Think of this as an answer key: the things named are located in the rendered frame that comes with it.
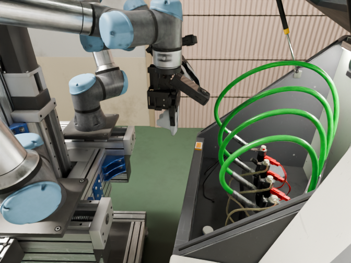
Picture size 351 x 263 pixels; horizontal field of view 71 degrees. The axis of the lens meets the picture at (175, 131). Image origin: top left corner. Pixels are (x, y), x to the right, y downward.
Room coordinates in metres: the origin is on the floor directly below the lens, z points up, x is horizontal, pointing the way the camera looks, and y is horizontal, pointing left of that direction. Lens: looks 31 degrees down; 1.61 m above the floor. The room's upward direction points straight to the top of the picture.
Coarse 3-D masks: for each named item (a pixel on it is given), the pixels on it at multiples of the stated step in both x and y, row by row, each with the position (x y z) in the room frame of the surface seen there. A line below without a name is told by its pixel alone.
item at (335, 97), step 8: (272, 64) 0.70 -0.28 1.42; (280, 64) 0.70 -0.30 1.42; (288, 64) 0.70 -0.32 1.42; (296, 64) 0.69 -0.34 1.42; (304, 64) 0.69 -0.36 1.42; (312, 64) 0.69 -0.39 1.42; (248, 72) 0.72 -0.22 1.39; (256, 72) 0.71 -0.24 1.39; (320, 72) 0.68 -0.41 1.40; (240, 80) 0.72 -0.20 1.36; (328, 80) 0.67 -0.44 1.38; (336, 96) 0.67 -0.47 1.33; (216, 104) 0.73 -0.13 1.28; (336, 104) 0.67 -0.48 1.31; (216, 112) 0.73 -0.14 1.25; (336, 112) 0.66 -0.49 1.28; (216, 120) 0.73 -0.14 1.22; (336, 120) 0.66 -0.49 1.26
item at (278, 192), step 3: (273, 189) 0.53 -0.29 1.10; (276, 189) 0.53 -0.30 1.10; (270, 192) 0.53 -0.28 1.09; (273, 192) 0.52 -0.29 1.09; (276, 192) 0.52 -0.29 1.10; (279, 192) 0.52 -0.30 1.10; (282, 192) 0.52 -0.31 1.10; (276, 195) 0.52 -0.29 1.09; (279, 195) 0.51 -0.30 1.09; (282, 195) 0.51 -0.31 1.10; (285, 195) 0.51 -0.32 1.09; (282, 198) 0.50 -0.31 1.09; (285, 198) 0.50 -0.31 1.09; (288, 198) 0.50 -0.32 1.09
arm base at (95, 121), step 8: (80, 112) 0.98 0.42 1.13; (88, 112) 0.98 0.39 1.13; (96, 112) 1.00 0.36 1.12; (80, 120) 0.97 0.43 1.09; (88, 120) 0.97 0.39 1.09; (96, 120) 0.99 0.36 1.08; (104, 120) 1.02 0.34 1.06; (80, 128) 0.96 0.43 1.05; (88, 128) 0.96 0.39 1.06; (96, 128) 0.97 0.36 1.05
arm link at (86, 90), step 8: (72, 80) 1.02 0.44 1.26; (80, 80) 1.01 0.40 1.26; (88, 80) 1.00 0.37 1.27; (96, 80) 1.05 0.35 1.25; (72, 88) 0.98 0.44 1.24; (80, 88) 0.98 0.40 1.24; (88, 88) 0.99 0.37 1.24; (96, 88) 1.02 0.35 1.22; (104, 88) 1.04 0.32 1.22; (72, 96) 0.99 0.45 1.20; (80, 96) 0.97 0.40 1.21; (88, 96) 0.98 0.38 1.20; (96, 96) 1.01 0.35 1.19; (104, 96) 1.04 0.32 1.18; (80, 104) 0.97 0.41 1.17; (88, 104) 0.98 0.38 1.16; (96, 104) 1.01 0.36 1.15
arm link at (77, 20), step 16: (0, 0) 0.54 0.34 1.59; (16, 0) 0.55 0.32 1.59; (32, 0) 0.57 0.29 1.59; (48, 0) 0.59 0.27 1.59; (64, 0) 0.62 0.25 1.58; (0, 16) 0.54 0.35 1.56; (16, 16) 0.55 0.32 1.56; (32, 16) 0.56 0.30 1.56; (48, 16) 0.58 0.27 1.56; (64, 16) 0.60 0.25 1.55; (80, 16) 0.62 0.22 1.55; (96, 16) 0.64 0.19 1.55; (80, 32) 0.63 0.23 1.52; (96, 32) 0.64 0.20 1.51
